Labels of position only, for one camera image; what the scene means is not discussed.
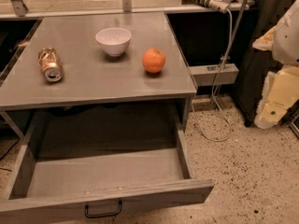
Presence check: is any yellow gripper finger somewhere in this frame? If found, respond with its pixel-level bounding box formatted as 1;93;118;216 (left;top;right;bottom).
252;26;276;51
254;66;299;129

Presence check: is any crushed orange soda can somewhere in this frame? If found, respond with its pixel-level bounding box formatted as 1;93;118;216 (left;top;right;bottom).
38;47;64;82

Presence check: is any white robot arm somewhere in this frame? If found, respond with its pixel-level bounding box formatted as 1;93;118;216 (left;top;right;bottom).
252;0;299;129

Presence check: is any open grey top drawer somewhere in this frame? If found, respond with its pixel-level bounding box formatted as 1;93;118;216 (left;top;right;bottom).
0;102;213;224

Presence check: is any white striped handheld device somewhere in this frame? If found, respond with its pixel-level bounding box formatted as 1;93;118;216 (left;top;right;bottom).
181;0;231;15

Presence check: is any orange fruit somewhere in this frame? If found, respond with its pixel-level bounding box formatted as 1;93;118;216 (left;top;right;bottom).
142;48;165;74

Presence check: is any white ceramic bowl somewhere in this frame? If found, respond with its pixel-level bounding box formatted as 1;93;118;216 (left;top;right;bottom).
95;27;132;57

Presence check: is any grey cabinet counter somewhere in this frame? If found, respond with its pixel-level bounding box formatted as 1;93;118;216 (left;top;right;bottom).
0;12;196;111

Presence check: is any white cable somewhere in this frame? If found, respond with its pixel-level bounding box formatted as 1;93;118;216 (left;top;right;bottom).
190;7;235;143

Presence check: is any black drawer handle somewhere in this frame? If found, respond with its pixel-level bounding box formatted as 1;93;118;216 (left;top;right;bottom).
84;201;122;219

